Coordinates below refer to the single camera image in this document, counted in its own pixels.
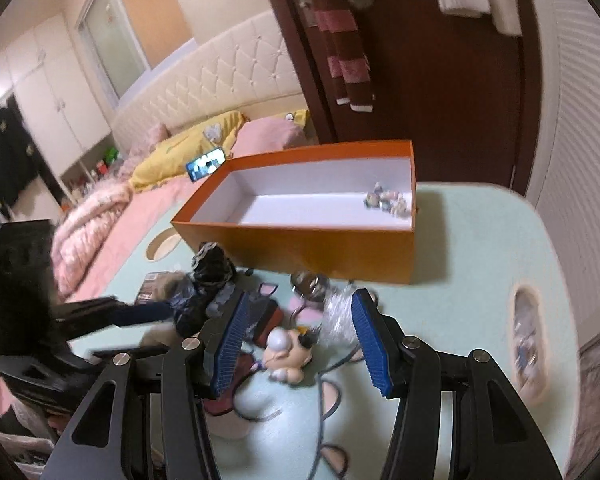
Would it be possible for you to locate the black lace-trimmed cloth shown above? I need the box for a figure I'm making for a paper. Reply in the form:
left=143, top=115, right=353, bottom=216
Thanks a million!
left=168, top=242, right=237, bottom=338

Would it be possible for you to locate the cartoon mouse figurine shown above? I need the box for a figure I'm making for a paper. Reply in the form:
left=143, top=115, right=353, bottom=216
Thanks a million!
left=250, top=326, right=320, bottom=387

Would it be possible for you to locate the clear plastic wrapper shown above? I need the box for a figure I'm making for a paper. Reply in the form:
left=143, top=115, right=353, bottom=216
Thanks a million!
left=318, top=282, right=360, bottom=348

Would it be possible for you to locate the pink duvet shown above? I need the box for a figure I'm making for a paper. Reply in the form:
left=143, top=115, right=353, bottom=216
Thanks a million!
left=0, top=116, right=309, bottom=401

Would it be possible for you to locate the pink floral blanket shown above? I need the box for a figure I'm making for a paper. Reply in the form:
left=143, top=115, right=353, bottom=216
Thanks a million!
left=50, top=180, right=133, bottom=299

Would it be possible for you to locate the metal keyring ornament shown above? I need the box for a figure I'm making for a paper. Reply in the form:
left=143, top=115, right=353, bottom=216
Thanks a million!
left=290, top=271, right=330, bottom=304

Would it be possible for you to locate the yellow pillow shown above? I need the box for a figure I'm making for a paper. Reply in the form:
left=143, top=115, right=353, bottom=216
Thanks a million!
left=130, top=110, right=311, bottom=192

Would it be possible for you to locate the smartphone on bed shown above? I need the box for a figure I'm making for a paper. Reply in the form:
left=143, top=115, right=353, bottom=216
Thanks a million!
left=185, top=148, right=226, bottom=182

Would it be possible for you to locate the orange cardboard box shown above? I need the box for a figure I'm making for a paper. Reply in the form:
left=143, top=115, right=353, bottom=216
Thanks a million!
left=172, top=141, right=416, bottom=284

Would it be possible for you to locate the small figurine cluster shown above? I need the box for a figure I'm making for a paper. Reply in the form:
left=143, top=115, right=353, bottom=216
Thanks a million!
left=363, top=182, right=413, bottom=219

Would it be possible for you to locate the white wardrobe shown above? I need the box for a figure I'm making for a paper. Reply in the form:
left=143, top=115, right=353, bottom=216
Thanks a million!
left=0, top=14, right=111, bottom=177

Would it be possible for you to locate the cream tufted headboard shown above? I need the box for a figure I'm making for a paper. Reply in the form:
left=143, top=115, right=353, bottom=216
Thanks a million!
left=112, top=11, right=303, bottom=151

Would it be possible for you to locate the white louvred closet door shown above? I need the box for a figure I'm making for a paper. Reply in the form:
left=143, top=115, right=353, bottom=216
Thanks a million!
left=527, top=0, right=600, bottom=348

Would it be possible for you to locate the dark brown wooden door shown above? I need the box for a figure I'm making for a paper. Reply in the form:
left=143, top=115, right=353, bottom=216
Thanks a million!
left=270, top=0, right=542, bottom=193

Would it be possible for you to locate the window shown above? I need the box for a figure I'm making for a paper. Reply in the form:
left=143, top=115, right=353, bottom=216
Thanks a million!
left=76, top=0, right=198, bottom=107

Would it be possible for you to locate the maroon pink striped scarf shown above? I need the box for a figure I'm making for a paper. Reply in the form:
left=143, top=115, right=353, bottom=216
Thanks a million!
left=309, top=0, right=374, bottom=113

